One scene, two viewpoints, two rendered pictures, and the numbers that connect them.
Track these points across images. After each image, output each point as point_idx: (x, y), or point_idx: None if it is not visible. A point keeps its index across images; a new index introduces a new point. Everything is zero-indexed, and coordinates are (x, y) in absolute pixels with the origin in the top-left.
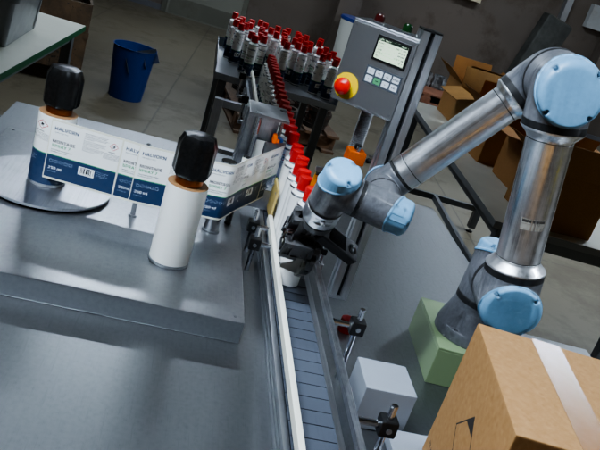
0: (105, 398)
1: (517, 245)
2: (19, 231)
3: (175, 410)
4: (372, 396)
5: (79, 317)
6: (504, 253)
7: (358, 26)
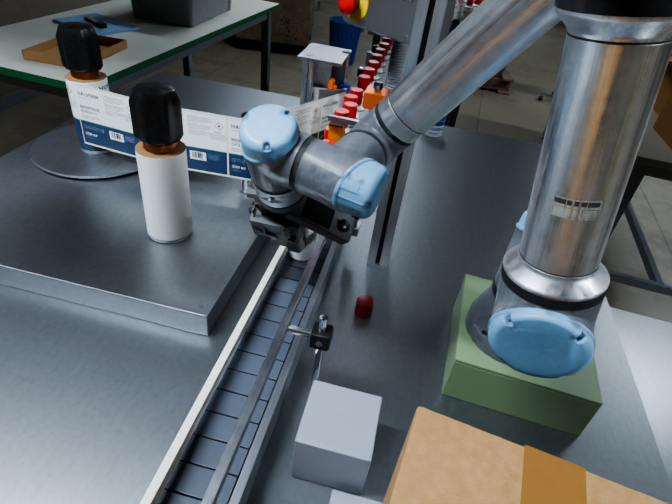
0: None
1: (546, 241)
2: (24, 204)
3: (54, 445)
4: (306, 451)
5: (37, 303)
6: (528, 252)
7: None
